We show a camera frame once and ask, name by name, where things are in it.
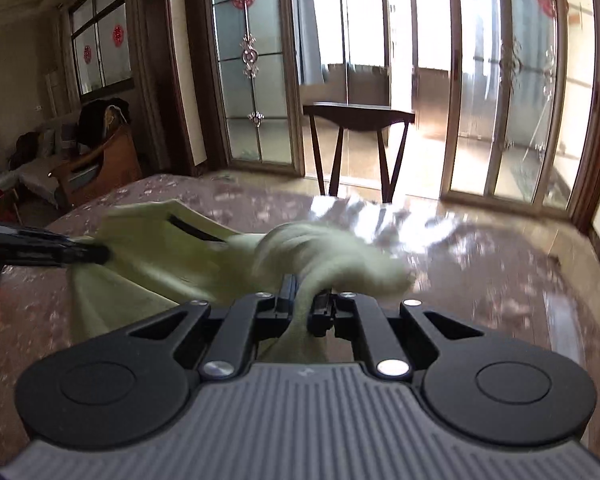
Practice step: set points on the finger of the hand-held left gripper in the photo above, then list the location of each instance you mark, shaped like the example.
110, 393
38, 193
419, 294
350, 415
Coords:
80, 252

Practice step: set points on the grey curtain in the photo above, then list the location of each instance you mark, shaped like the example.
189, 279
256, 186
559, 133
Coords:
310, 20

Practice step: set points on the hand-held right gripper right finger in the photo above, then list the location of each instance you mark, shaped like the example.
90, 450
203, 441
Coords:
322, 312

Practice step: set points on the wooden armchair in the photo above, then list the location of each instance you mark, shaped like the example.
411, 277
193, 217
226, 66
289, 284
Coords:
115, 165

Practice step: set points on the red paper window decoration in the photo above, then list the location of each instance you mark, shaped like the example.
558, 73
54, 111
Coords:
86, 54
117, 35

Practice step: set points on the dark clothes pile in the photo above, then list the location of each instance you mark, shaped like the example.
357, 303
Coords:
97, 120

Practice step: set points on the dark wooden chair by door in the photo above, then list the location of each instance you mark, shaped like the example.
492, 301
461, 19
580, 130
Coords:
355, 115

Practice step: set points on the framed glass window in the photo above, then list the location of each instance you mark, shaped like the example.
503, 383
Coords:
105, 65

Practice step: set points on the glass sliding door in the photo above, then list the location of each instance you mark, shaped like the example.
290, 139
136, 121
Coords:
260, 85
525, 110

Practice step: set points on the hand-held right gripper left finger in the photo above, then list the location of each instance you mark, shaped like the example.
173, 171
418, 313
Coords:
285, 305

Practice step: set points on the grey sofa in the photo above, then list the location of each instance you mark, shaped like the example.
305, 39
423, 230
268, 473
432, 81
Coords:
35, 170

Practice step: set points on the light green sweatshirt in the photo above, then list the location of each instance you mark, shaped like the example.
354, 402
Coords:
180, 260

